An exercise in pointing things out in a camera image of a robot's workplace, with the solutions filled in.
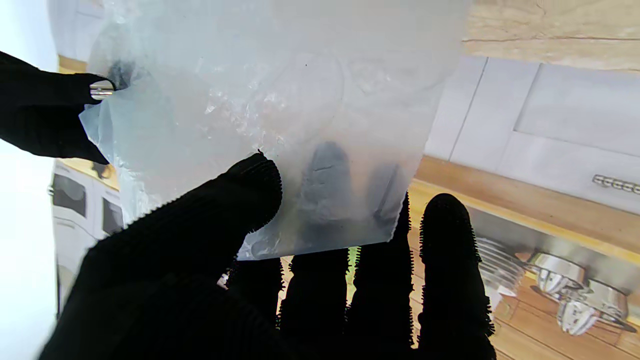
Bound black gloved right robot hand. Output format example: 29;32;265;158
0;50;132;166

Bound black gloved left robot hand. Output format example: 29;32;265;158
40;142;498;360

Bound grey base cabinets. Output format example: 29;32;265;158
424;54;640;217

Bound small steel bowl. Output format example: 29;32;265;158
556;279;639;337
529;252;589;297

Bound clear plastic bag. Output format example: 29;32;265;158
79;0;472;262

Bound wooden kitchen countertop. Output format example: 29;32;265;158
407;155;640;360

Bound stack of plates with cups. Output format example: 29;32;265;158
474;237;527;307

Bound white oven with dark windows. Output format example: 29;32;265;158
49;162;125;316

